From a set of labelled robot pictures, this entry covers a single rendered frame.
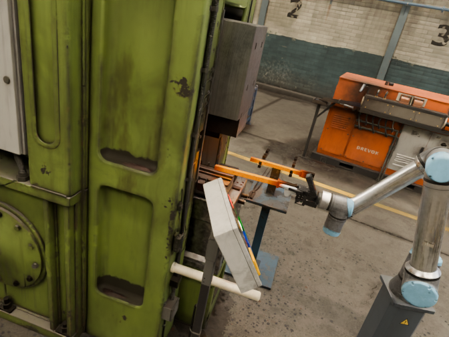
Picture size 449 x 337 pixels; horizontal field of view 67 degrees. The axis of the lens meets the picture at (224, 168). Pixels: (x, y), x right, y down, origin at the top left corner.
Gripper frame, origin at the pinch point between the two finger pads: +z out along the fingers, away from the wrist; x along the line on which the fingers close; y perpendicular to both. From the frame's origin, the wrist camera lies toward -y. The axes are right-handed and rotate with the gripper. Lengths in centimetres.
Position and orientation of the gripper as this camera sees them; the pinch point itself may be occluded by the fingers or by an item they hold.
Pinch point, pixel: (282, 183)
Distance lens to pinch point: 178.4
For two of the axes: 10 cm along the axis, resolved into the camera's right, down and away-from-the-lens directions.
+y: -2.0, 8.9, 4.1
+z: -9.4, -2.9, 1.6
